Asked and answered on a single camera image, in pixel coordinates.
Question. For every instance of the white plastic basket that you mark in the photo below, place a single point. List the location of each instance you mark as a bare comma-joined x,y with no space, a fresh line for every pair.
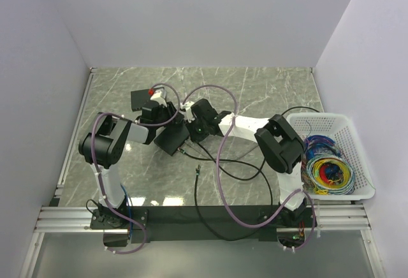
333,165

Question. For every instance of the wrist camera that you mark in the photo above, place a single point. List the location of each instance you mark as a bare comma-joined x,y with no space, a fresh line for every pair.
186,109
158,95

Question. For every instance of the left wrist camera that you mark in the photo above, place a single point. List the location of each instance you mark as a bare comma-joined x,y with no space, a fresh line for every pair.
158,95

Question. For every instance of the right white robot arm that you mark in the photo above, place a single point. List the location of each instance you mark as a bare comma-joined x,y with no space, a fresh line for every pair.
280,145

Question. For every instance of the aluminium rail frame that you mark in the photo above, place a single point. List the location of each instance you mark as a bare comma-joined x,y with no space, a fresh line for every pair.
78,219

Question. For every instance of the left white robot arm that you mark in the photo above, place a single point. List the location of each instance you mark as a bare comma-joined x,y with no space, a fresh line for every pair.
104,144

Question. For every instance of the black network switch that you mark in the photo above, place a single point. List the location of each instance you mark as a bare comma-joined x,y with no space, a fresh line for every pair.
140,100
172,138

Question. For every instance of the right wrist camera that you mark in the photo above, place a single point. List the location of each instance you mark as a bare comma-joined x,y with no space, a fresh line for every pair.
186,109

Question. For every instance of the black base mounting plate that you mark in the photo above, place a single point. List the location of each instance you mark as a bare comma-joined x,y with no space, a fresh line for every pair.
168,223

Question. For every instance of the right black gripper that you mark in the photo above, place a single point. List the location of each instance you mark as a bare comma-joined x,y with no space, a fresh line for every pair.
194,135

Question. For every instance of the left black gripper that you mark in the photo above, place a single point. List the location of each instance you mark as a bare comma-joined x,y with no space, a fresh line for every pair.
171,109

